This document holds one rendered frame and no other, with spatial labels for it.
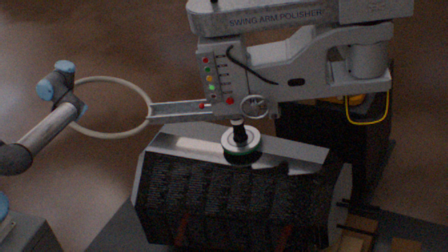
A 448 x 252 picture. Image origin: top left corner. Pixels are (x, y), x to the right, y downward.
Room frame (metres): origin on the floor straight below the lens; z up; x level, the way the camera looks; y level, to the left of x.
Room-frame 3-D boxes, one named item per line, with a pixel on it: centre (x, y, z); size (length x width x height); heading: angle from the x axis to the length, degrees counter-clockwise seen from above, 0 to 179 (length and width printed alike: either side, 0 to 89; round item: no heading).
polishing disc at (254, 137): (2.22, -0.07, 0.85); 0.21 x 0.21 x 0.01
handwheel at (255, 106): (2.08, -0.16, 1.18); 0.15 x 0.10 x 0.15; 80
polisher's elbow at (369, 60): (2.10, -0.71, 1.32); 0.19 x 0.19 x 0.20
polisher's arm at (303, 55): (2.14, -0.45, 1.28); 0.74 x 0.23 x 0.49; 80
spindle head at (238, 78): (2.21, -0.15, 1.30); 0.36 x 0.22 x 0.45; 80
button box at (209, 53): (2.12, 0.02, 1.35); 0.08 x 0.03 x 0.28; 80
